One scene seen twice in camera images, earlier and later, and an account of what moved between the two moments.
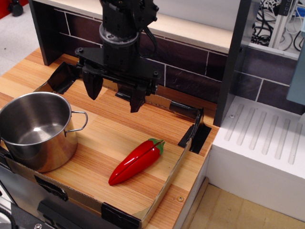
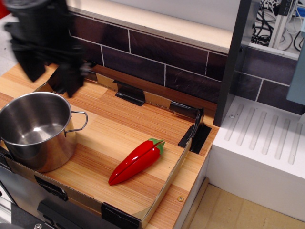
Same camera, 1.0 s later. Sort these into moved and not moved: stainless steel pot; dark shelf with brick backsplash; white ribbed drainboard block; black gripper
Moved: black gripper
Not moved: stainless steel pot; dark shelf with brick backsplash; white ribbed drainboard block
